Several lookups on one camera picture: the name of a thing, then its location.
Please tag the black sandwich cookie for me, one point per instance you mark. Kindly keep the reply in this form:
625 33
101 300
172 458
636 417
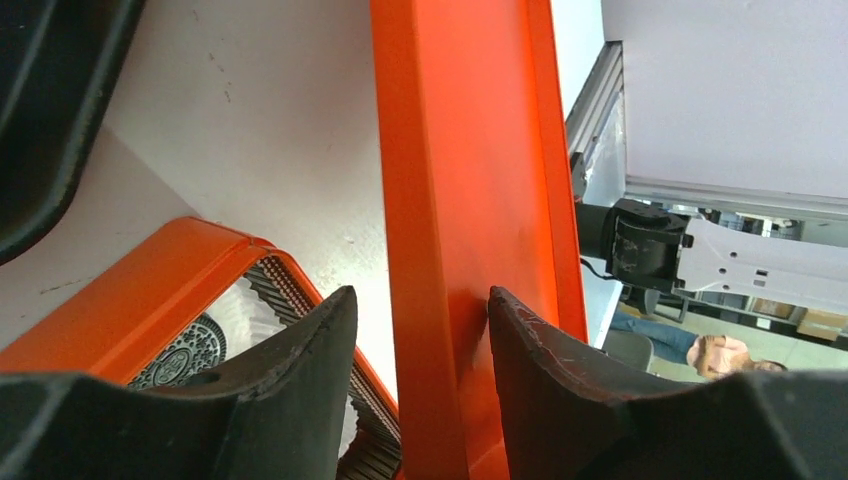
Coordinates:
200 346

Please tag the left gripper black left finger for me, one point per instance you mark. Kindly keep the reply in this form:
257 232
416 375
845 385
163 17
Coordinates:
275 411

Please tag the orange box lid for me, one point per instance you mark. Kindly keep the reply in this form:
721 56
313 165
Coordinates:
477 193

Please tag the black cookie tray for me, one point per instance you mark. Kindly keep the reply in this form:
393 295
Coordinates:
60 62

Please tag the orange compartment box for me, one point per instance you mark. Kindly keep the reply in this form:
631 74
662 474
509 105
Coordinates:
116 325

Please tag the seated person in background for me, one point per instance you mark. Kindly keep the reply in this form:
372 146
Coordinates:
711 356

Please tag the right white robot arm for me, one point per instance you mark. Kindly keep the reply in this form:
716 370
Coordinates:
645 246

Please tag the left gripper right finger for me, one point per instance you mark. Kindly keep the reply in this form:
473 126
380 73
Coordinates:
569 411

